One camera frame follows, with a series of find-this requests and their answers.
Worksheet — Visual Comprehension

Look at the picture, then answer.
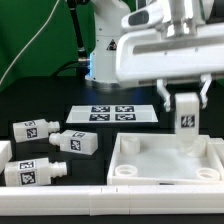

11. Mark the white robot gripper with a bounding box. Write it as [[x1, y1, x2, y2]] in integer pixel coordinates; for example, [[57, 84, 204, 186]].
[[116, 23, 224, 112]]

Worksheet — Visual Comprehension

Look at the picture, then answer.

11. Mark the white square table top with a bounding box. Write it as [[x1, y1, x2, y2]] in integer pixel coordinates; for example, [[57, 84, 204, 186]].
[[107, 133, 224, 185]]

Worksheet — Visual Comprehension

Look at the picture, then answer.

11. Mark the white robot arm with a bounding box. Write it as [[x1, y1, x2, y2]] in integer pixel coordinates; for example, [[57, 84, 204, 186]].
[[86, 0, 224, 110]]

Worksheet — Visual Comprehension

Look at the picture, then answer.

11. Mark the white marker sheet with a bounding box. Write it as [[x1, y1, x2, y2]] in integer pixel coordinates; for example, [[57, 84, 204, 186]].
[[66, 105, 158, 124]]

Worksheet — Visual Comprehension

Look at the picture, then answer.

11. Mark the white left obstacle block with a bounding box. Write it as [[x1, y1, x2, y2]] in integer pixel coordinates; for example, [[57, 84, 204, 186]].
[[0, 141, 12, 174]]

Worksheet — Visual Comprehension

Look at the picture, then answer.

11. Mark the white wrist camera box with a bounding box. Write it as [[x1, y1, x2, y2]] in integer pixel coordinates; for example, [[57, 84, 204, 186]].
[[121, 7, 164, 32]]

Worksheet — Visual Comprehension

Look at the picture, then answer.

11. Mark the black cable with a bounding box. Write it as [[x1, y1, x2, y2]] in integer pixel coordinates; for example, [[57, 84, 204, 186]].
[[49, 0, 93, 78]]

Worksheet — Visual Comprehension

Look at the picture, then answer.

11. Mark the white front obstacle rail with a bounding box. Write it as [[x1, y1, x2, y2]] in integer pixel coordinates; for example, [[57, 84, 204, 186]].
[[0, 185, 224, 216]]

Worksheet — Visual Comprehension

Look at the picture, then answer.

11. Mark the white cable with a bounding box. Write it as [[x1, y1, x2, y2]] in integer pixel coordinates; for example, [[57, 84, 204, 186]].
[[0, 0, 61, 87]]

